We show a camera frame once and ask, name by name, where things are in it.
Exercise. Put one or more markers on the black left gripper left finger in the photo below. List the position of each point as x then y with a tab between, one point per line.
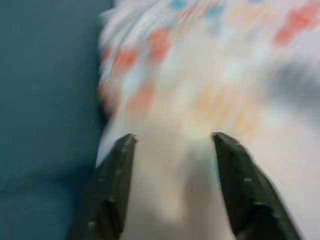
110	195

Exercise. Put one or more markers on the teal padded headboard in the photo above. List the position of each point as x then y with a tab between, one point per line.
37	100

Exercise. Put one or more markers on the pink patterned pillow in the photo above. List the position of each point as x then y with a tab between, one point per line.
187	87

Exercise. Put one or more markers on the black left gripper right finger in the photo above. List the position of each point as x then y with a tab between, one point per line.
247	195

